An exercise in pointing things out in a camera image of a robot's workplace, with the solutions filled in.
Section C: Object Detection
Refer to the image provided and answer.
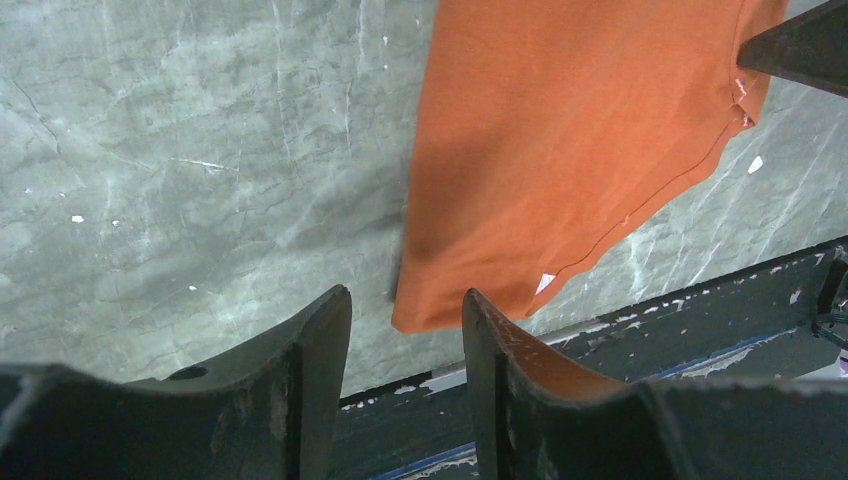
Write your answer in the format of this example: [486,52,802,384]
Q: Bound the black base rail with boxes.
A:
[328,238,847,479]

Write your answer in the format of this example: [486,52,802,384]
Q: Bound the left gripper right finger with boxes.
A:
[462,290,847,479]

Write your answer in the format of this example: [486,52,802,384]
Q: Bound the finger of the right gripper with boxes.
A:
[737,0,847,98]

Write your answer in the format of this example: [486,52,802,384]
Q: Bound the orange cream underwear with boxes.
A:
[391,1,788,334]

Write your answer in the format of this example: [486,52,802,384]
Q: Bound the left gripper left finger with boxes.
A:
[1,285,352,479]

